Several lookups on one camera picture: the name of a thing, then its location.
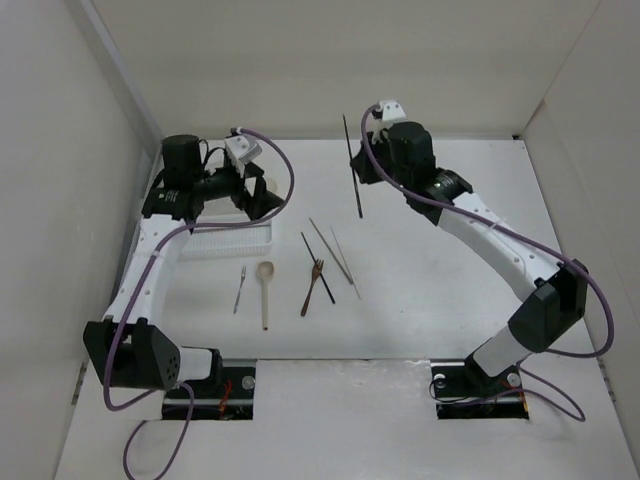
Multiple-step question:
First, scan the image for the black chopstick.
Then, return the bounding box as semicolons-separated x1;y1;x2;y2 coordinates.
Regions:
342;113;363;219
299;230;336;305

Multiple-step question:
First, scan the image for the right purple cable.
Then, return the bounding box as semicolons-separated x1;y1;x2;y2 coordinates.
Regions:
360;103;614;424

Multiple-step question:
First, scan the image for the purple cable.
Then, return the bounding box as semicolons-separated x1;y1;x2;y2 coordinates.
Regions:
360;103;614;424
102;126;296;474

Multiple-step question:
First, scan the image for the silver metal chopstick left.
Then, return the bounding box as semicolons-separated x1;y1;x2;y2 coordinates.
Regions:
308;217;354;285

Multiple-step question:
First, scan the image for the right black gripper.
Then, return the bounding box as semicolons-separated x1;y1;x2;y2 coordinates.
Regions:
349;130;411;193

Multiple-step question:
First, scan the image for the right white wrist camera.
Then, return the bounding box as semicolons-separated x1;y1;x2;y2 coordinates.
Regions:
372;100;407;124

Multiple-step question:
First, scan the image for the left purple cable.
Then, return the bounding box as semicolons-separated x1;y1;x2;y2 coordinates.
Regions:
102;126;296;474

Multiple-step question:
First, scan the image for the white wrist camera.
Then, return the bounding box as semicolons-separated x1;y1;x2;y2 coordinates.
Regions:
372;100;407;124
224;133;262;178

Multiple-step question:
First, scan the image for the white perforated basket tray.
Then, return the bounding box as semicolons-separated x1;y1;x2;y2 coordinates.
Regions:
181;223;273;261

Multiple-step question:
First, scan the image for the small silver fork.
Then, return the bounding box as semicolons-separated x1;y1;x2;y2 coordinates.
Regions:
233;265;247;315

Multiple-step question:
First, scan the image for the white round cup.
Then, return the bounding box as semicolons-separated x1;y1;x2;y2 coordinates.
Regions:
265;178;278;195

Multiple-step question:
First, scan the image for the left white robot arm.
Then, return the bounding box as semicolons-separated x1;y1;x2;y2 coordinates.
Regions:
83;128;289;397

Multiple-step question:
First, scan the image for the beige wooden spoon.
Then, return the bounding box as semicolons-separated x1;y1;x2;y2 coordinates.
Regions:
256;261;275;331

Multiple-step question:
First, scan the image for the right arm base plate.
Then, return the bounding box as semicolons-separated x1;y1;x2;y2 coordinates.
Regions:
429;359;529;420

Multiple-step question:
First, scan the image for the black chopstick under fork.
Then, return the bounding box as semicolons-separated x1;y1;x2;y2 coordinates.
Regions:
299;230;336;305

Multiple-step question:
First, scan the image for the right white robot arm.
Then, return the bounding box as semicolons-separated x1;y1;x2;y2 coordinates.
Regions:
351;121;587;397

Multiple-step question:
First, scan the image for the brown wooden fork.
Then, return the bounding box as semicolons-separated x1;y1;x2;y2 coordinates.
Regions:
300;260;324;317

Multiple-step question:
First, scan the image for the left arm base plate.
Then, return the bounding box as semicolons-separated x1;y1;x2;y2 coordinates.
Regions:
188;359;257;421

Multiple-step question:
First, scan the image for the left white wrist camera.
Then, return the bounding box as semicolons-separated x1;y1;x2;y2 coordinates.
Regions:
224;133;262;178

